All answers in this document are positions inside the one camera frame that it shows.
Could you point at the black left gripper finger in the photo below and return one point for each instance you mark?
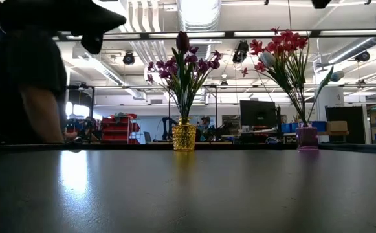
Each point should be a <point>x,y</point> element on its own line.
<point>100,19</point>
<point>92,42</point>

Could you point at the red flower bunch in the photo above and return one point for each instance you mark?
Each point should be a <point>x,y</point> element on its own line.
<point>284,43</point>

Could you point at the white tulip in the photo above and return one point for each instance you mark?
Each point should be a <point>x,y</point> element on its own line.
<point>268,59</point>

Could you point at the purple flower bunch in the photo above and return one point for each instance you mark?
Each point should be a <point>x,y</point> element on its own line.
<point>170,69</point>

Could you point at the person's forearm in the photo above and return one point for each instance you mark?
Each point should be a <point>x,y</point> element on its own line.
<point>43,113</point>

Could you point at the black background robot arm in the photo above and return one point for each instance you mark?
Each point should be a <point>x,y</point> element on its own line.
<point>168,127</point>

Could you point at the yellow textured glass vase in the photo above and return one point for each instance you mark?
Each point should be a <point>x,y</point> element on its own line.
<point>184,136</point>

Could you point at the purple glass vase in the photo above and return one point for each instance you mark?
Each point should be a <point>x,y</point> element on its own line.
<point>306,137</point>

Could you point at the dark purple tulip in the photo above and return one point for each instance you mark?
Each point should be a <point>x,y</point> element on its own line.
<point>182,42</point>

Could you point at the red shelf cart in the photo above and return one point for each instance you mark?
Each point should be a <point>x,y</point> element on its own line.
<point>119,129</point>

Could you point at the person's hand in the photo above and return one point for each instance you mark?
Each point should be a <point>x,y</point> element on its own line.
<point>70,136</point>

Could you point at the black panel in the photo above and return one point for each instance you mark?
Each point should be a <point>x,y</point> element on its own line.
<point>346,115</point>

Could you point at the blue storage bins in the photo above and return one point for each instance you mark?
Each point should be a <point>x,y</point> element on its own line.
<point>317,126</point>

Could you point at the cardboard box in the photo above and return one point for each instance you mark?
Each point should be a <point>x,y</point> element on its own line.
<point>337,126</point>

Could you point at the black computer monitor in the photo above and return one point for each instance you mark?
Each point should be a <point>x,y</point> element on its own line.
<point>257,112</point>

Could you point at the person with cap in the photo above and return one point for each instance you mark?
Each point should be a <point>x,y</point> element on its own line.
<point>205,124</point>

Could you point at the black hanging camera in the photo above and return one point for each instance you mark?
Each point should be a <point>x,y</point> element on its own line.
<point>362,56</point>
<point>241,52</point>
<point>128,58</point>

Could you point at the black background station frame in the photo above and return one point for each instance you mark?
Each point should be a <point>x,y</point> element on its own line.
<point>126,87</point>

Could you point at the silver ventilation duct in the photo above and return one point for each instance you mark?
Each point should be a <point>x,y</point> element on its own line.
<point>199,16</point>

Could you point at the black overhead frame bar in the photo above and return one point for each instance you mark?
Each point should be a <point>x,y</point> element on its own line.
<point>207,34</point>

